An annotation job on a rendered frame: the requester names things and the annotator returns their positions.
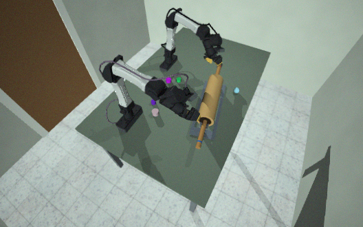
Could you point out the tan wooden bar with red band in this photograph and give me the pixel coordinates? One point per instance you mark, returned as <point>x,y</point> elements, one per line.
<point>209,103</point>

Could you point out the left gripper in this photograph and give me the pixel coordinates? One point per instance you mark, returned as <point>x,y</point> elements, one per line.
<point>210,55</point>

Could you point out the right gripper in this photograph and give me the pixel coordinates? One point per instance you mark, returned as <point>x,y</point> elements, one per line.
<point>181,110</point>

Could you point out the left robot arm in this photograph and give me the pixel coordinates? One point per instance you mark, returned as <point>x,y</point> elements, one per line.
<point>202,31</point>

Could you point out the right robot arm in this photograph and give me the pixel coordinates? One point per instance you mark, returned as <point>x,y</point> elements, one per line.
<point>115,73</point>

